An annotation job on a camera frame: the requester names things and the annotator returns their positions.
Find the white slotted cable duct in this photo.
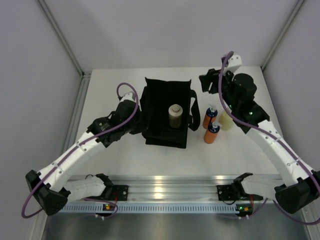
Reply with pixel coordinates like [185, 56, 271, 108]
[60, 202, 243, 214]

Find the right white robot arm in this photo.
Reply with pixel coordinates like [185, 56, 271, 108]
[199, 68, 320, 214]

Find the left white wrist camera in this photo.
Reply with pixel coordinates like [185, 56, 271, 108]
[119, 91, 136, 103]

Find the black canvas bag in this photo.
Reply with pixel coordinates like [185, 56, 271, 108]
[140, 77, 201, 149]

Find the yellow liquid bottle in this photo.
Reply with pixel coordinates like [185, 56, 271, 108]
[218, 111, 234, 131]

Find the aluminium mounting rail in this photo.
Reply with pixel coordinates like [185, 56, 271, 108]
[69, 174, 312, 202]

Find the orange pump bottle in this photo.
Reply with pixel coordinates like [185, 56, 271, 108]
[203, 122, 220, 144]
[202, 104, 218, 129]

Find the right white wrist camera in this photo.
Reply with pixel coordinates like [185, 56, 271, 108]
[221, 51, 243, 76]

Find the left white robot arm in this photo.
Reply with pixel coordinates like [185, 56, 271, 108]
[25, 99, 143, 216]

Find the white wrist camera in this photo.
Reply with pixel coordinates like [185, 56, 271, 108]
[221, 51, 243, 76]
[119, 91, 136, 103]

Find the beige wide-cap bottle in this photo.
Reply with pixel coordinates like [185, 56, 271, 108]
[168, 104, 183, 128]

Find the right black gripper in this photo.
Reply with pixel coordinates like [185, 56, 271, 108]
[198, 66, 238, 111]

